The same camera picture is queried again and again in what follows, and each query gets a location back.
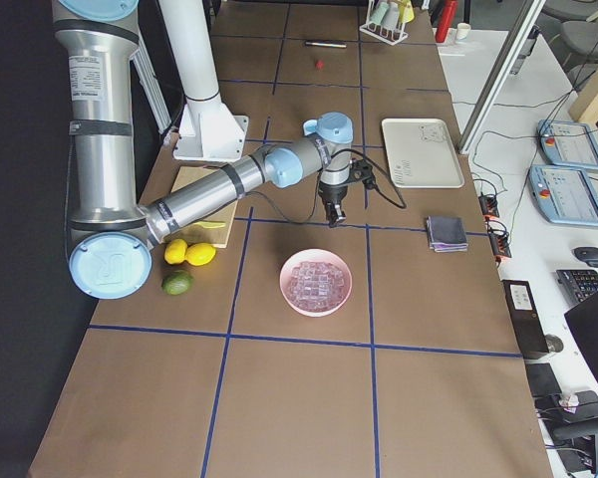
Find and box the small paper cup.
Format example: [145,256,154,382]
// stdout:
[454,22,471,42]

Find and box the black keyboard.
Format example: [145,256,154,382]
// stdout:
[556,269,598,305]

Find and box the beige plastic tray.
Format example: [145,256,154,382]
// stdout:
[381,119,464,189]

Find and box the white wire cup rack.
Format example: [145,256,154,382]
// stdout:
[359,0,409,46]

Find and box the mint green cup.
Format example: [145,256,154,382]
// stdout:
[368,0,389,25]

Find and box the yellow green plastic knife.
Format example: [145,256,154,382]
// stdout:
[193,221,226,230]

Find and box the pink bowl of ice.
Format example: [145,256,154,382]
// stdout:
[279,249,352,317]

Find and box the dark folded cloth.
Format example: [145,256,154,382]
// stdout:
[426,216,468,252]

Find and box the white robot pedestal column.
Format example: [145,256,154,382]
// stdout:
[159,0,248,162]

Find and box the grey office chair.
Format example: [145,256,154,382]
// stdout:
[542,1,598,72]

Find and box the yellow lemon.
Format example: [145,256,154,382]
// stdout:
[163,238,188,265]
[184,243,216,267]

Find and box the white cup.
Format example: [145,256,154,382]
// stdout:
[381,2,400,31]

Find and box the light blue plastic cup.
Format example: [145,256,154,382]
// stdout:
[302,119,319,135]

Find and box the orange black connector strip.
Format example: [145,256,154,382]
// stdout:
[478,194,512,264]

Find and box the yellow lemon right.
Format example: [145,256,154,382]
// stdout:
[184,243,216,267]

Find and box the teach pendant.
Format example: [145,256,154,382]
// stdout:
[537,119,598,172]
[528,165,598,227]

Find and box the aluminium frame post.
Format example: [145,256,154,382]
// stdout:
[457,0,545,154]

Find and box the yellow cup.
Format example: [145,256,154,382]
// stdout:
[397,0,415,24]

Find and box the black computer mouse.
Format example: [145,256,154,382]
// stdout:
[572,246,598,268]

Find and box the black box device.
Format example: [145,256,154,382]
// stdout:
[501,280,549,359]

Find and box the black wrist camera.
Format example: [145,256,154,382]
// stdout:
[350,159,377,190]

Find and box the red bottle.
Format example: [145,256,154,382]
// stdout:
[435,0,458,44]

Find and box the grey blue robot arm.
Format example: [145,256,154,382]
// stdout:
[52,1,353,299]

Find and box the teach pendant near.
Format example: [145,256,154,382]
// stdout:
[528,165,598,227]

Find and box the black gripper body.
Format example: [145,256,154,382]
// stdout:
[318,181,348,208]

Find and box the yellow lemon left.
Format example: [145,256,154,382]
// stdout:
[163,238,188,265]

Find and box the teach pendant far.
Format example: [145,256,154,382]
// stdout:
[537,119,598,172]

